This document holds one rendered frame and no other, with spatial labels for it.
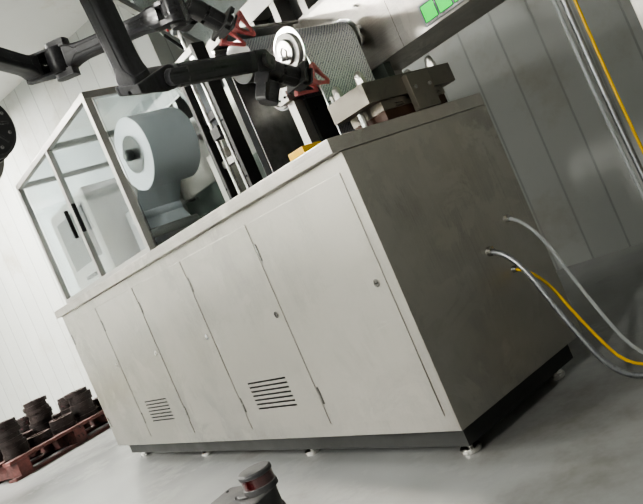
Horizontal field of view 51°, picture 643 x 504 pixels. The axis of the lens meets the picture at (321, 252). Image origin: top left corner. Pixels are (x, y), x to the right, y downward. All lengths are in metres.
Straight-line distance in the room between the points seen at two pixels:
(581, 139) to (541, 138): 0.21
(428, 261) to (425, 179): 0.23
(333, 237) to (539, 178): 2.32
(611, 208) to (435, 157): 2.12
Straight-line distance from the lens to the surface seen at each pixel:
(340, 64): 2.20
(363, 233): 1.72
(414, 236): 1.78
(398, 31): 2.30
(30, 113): 6.59
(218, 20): 2.06
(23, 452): 5.44
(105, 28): 1.57
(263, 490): 1.36
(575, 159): 3.92
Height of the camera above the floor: 0.67
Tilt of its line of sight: 1 degrees down
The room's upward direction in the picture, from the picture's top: 23 degrees counter-clockwise
